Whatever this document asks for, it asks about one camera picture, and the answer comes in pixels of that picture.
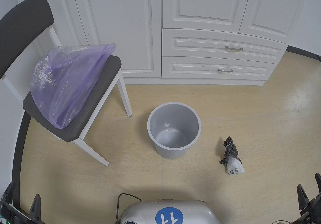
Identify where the black cable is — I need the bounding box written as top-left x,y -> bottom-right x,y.
116,193 -> 144,224

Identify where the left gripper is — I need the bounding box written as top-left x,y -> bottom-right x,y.
0,181 -> 42,224

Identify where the crumpled black plastic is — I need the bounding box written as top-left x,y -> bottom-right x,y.
219,136 -> 242,166

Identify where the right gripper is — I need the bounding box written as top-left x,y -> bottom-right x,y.
297,172 -> 321,224

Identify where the grey trash bin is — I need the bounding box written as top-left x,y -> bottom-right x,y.
147,102 -> 202,159

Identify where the white chair, dark grey seat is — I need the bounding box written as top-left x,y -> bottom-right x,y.
0,0 -> 133,167

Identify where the purple plastic bag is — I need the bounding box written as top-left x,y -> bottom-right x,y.
30,43 -> 116,130

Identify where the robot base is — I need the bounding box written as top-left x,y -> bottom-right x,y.
120,199 -> 224,224

